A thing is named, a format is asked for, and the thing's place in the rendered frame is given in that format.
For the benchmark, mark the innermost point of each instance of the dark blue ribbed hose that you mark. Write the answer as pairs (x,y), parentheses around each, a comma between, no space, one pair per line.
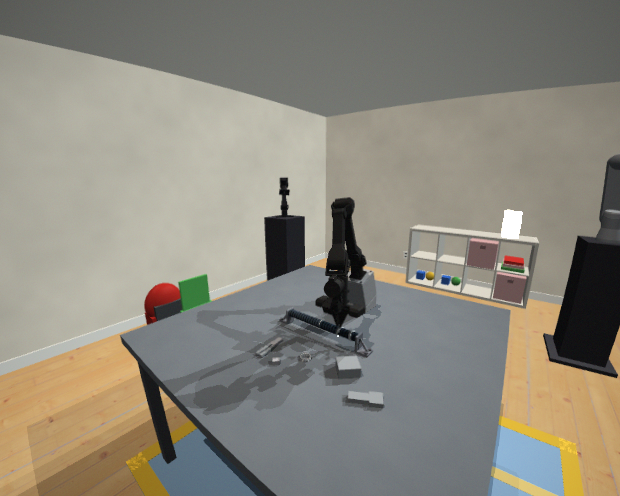
(360,347)

